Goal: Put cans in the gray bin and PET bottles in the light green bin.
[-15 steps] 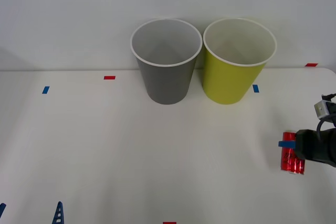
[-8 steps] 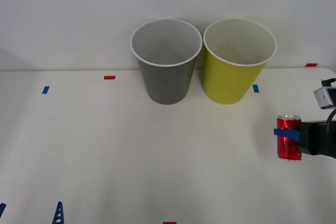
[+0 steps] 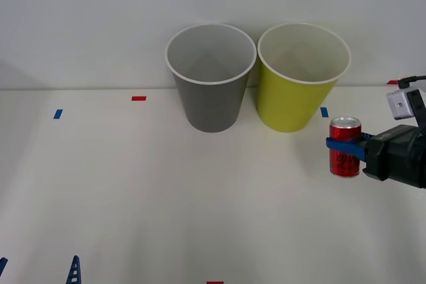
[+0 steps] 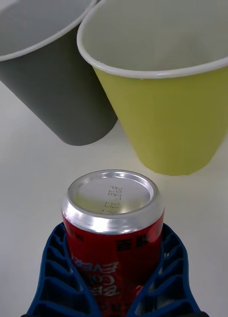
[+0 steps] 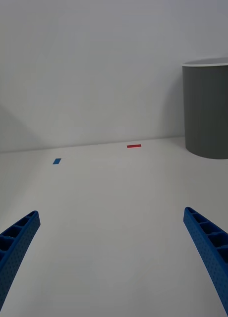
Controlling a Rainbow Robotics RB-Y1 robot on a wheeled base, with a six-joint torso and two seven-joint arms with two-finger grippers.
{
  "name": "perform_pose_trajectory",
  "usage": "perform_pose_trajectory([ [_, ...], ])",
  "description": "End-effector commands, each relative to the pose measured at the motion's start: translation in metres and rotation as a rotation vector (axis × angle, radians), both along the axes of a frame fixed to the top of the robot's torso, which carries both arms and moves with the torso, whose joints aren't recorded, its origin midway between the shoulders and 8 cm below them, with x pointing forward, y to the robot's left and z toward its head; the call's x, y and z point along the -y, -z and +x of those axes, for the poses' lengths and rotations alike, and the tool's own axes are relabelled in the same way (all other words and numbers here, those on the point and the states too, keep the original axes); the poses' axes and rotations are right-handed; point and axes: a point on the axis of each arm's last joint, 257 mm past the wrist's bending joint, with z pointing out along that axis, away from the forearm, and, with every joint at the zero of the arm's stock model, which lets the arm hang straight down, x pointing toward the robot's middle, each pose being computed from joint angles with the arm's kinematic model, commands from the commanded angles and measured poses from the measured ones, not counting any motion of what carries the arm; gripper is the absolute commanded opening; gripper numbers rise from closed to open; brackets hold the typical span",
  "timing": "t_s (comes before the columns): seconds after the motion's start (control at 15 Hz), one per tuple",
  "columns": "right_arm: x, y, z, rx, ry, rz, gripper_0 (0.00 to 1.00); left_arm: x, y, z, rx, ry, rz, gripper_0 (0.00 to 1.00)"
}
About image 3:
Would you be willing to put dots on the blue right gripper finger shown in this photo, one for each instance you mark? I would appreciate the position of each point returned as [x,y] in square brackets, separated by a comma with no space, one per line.
[346,146]
[365,135]

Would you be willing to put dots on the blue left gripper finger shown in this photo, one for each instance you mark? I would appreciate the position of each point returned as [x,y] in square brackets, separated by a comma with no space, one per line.
[2,264]
[75,272]

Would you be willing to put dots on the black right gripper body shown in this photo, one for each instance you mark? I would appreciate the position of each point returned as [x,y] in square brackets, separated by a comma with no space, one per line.
[392,154]

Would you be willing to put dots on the red drink can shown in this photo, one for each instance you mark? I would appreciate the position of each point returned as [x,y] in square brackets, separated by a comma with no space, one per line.
[344,129]

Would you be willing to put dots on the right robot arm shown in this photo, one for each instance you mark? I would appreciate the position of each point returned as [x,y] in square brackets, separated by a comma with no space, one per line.
[398,104]

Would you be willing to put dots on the yellow-green plastic waste bin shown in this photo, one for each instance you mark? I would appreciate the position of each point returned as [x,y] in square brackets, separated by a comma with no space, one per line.
[289,104]

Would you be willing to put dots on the grey plastic waste bin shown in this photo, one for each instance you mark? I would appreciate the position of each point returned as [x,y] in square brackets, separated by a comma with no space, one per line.
[209,104]

